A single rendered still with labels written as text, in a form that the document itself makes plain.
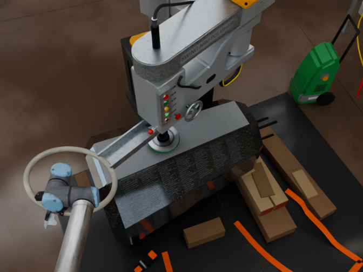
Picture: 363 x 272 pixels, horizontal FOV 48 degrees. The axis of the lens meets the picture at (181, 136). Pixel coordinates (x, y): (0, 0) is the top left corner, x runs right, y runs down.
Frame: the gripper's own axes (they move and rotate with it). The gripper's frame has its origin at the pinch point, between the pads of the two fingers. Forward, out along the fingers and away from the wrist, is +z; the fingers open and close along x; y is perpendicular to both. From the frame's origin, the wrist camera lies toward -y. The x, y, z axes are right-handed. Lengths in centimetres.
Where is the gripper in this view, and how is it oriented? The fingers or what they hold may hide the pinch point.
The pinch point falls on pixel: (51, 217)
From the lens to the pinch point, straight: 217.1
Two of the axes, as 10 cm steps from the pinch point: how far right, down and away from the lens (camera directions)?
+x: 2.1, -5.8, 7.9
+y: 9.4, 3.4, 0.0
